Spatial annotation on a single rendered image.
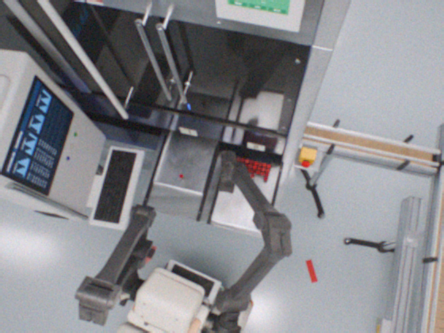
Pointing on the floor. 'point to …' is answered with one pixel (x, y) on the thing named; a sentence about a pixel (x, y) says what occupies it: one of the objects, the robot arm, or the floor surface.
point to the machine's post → (315, 71)
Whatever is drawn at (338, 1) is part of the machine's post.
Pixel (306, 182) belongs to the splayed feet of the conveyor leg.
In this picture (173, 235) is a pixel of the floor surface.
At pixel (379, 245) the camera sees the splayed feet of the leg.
